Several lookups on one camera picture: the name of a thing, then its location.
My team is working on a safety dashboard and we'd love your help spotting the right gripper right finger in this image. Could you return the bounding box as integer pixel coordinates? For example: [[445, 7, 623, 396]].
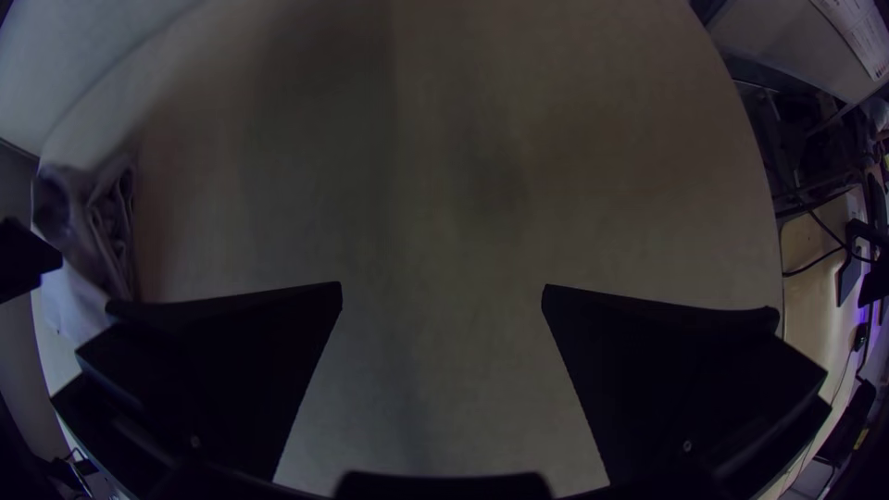
[[541, 282, 833, 489]]

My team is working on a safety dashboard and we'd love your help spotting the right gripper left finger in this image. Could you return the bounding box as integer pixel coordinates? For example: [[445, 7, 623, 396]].
[[52, 280, 344, 486]]

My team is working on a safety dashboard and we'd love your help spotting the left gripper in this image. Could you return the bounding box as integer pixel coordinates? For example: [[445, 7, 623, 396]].
[[0, 216, 65, 306]]

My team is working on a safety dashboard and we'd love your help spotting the grey t-shirt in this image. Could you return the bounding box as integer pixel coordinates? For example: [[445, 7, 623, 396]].
[[31, 156, 140, 348]]

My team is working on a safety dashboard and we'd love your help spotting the pale wooden side table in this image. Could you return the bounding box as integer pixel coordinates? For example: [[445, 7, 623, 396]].
[[777, 183, 878, 418]]

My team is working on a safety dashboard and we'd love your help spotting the white printed poster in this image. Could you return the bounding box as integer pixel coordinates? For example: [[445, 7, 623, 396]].
[[808, 0, 889, 83]]

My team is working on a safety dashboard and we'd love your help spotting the black cable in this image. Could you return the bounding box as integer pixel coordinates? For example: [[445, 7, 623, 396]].
[[781, 207, 866, 279]]

